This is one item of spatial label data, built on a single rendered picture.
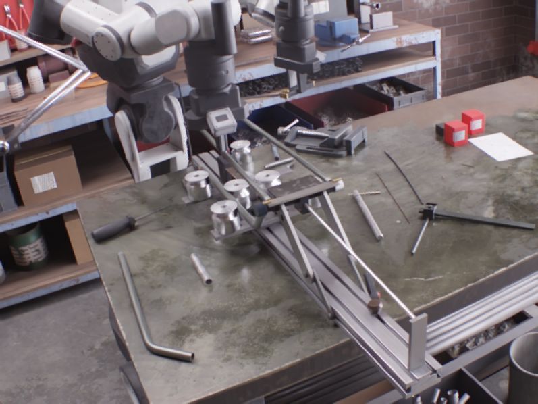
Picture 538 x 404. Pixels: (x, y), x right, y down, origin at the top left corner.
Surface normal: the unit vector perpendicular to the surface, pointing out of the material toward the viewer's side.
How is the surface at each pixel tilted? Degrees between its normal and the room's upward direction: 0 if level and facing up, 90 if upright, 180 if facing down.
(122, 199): 0
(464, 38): 90
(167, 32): 91
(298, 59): 91
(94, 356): 0
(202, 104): 91
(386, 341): 0
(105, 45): 104
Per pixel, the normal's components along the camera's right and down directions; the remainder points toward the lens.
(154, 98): 0.54, 0.41
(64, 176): 0.36, 0.40
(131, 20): 0.39, -0.30
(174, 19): -0.70, 0.42
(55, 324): -0.11, -0.87
